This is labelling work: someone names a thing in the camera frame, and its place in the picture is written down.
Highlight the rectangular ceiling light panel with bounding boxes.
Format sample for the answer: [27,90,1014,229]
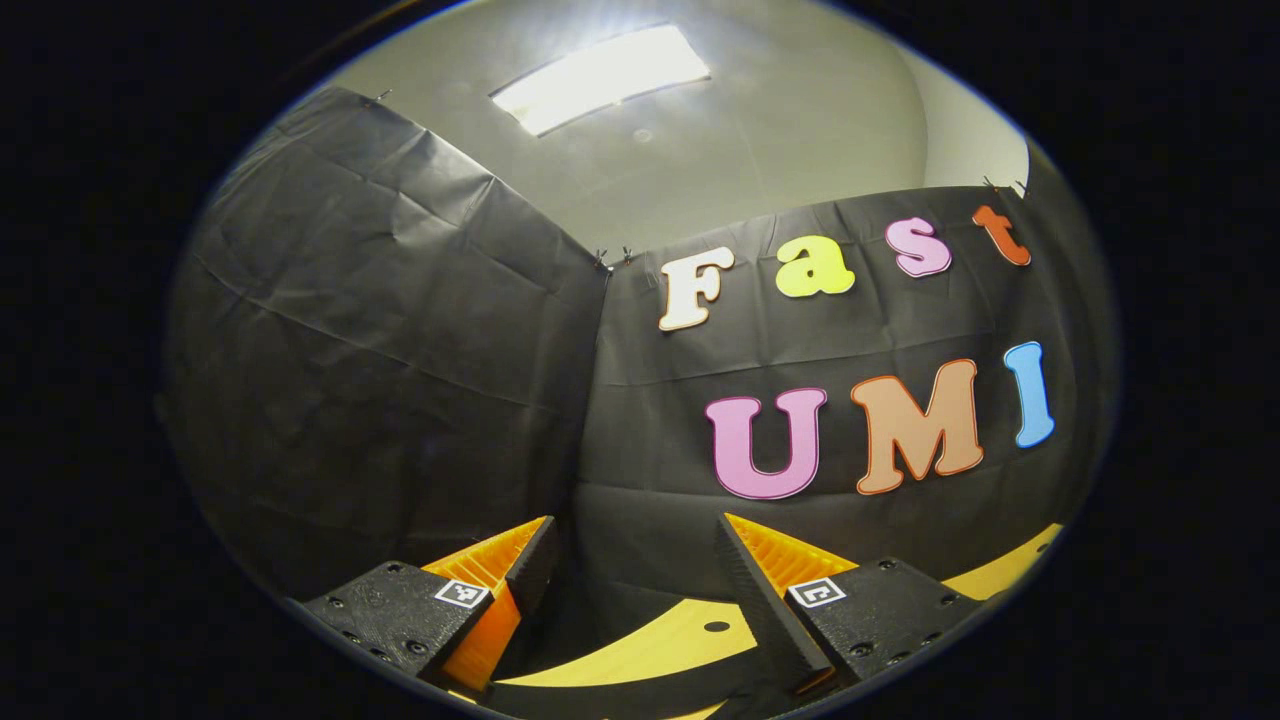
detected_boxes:
[489,23,712,139]

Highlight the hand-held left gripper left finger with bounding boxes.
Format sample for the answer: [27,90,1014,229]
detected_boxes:
[300,515,559,696]

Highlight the black backdrop cloth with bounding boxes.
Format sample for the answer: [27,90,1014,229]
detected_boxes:
[160,85,1119,641]

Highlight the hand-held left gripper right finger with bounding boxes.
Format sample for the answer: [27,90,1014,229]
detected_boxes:
[715,512,988,697]

